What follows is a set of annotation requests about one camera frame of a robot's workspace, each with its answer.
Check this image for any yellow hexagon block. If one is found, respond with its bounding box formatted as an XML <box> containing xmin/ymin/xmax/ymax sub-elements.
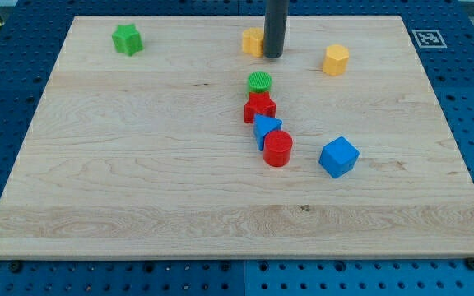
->
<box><xmin>322</xmin><ymin>44</ymin><xmax>350</xmax><ymax>76</ymax></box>

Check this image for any blue triangle block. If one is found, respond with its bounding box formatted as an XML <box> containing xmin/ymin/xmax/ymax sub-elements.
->
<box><xmin>253</xmin><ymin>113</ymin><xmax>282</xmax><ymax>151</ymax></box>

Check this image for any red cylinder block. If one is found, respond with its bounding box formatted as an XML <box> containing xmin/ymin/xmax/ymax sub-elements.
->
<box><xmin>263</xmin><ymin>130</ymin><xmax>293</xmax><ymax>167</ymax></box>

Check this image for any red star block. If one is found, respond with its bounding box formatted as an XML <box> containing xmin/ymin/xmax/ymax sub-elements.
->
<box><xmin>244</xmin><ymin>91</ymin><xmax>277</xmax><ymax>123</ymax></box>

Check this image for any green cylinder block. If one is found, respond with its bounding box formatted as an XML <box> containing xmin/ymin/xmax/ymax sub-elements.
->
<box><xmin>247</xmin><ymin>71</ymin><xmax>272</xmax><ymax>93</ymax></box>

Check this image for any wooden board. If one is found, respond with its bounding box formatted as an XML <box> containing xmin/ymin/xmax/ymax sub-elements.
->
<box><xmin>0</xmin><ymin>16</ymin><xmax>474</xmax><ymax>261</ymax></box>

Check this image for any blue cube block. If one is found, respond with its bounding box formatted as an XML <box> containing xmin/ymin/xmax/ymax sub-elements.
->
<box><xmin>318</xmin><ymin>136</ymin><xmax>360</xmax><ymax>178</ymax></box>

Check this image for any yellow heart block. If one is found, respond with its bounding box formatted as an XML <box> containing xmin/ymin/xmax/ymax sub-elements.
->
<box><xmin>241</xmin><ymin>27</ymin><xmax>264</xmax><ymax>58</ymax></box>

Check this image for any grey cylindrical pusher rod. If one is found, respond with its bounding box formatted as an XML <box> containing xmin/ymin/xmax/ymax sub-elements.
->
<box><xmin>263</xmin><ymin>0</ymin><xmax>289</xmax><ymax>58</ymax></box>

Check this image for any green star block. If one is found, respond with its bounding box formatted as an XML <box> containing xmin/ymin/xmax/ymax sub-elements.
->
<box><xmin>112</xmin><ymin>24</ymin><xmax>144</xmax><ymax>56</ymax></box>

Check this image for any white fiducial marker tag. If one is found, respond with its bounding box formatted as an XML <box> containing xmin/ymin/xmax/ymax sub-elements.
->
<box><xmin>412</xmin><ymin>29</ymin><xmax>447</xmax><ymax>49</ymax></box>

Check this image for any black bolt front left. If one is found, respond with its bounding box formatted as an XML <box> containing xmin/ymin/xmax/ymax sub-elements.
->
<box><xmin>7</xmin><ymin>261</ymin><xmax>23</xmax><ymax>274</ymax></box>

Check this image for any black bolt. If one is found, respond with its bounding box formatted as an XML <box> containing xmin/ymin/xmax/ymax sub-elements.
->
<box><xmin>465</xmin><ymin>257</ymin><xmax>474</xmax><ymax>271</ymax></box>
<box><xmin>7</xmin><ymin>261</ymin><xmax>23</xmax><ymax>274</ymax></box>

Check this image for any black bolt front right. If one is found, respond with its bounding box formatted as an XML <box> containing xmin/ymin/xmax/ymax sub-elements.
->
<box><xmin>465</xmin><ymin>257</ymin><xmax>474</xmax><ymax>271</ymax></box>

